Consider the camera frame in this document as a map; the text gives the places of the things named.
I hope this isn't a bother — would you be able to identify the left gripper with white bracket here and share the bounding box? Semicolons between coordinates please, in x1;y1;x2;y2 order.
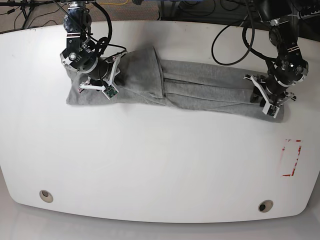
244;74;297;119

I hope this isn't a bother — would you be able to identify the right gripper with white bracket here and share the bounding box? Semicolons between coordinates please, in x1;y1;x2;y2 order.
77;50;128;100

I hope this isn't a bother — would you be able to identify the grey T-shirt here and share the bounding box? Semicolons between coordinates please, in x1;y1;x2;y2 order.
66;47;285;123

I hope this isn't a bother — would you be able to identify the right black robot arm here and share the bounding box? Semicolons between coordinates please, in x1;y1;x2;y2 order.
60;0;128;99

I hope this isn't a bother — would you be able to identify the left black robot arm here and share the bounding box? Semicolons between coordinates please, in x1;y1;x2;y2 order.
242;0;309;119

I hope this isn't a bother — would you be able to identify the red tape rectangle marking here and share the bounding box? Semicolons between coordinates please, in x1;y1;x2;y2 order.
279;139;303;177

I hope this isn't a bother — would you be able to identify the white power strip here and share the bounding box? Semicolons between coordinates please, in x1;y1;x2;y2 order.
298;3;320;20

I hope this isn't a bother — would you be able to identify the black tripod stand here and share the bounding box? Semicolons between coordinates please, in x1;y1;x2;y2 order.
0;0;61;30

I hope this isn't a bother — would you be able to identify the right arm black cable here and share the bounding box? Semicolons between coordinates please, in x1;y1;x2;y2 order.
51;0;127;61

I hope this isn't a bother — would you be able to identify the yellow cable on floor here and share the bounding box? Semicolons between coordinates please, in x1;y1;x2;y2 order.
99;0;129;6

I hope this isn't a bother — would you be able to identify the right table cable grommet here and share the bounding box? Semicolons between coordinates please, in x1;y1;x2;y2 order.
258;199;274;213

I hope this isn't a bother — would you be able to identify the table cable grommet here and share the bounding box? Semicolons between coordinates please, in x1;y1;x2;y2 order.
39;190;54;203
258;199;274;213

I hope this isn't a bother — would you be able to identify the left table cable grommet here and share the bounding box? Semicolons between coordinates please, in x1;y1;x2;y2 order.
39;190;54;203

